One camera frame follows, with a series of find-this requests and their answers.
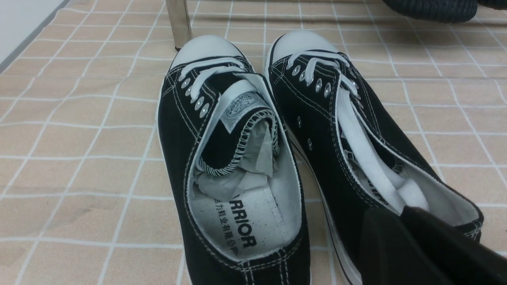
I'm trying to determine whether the steel shoe rack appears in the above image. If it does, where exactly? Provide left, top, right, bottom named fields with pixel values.
left=166, top=0, right=193, bottom=51

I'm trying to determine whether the black canvas sneaker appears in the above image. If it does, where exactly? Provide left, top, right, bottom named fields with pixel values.
left=157, top=35, right=311, bottom=285
left=265, top=30, right=484, bottom=285

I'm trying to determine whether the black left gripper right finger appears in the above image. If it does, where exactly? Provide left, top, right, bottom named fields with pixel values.
left=401, top=206, right=507, bottom=285

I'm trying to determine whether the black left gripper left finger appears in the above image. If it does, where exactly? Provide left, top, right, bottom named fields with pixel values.
left=360, top=208, right=453, bottom=285

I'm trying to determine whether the black ribbed shoe left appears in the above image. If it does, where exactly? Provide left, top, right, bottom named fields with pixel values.
left=383, top=0, right=478, bottom=23

